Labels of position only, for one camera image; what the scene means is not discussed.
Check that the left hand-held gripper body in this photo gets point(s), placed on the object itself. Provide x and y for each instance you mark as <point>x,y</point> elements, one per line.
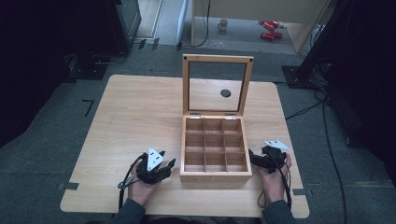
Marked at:
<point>154,160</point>

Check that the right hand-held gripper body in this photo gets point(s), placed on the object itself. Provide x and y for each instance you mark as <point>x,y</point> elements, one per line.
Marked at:
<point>274,157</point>

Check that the wooden compartment box with glass lid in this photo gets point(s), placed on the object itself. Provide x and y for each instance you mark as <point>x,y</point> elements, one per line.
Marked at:
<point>214,175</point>

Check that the person's right hand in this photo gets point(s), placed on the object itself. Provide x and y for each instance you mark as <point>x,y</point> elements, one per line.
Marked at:
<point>275,186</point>

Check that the person's left hand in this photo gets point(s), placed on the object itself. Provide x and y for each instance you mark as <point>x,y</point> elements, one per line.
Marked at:
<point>140,189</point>

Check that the dark grey tape strip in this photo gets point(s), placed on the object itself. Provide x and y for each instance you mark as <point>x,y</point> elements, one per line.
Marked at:
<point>302,192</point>
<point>70,186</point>

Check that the dark floor stand base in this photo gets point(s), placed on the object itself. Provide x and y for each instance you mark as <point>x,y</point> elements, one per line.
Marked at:
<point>88,68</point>

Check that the red can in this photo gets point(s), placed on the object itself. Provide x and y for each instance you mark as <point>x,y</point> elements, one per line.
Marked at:
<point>271,35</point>
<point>271,25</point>

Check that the grey mug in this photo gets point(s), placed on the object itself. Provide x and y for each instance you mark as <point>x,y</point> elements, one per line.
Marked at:
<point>223,25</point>

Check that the white panel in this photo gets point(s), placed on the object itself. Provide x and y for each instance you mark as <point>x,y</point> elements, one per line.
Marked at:
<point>182,21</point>

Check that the dark cabinet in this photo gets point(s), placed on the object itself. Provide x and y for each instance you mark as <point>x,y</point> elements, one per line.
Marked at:
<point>124,21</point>

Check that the black stand base plate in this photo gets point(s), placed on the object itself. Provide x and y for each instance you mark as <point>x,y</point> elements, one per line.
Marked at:
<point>295,76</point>

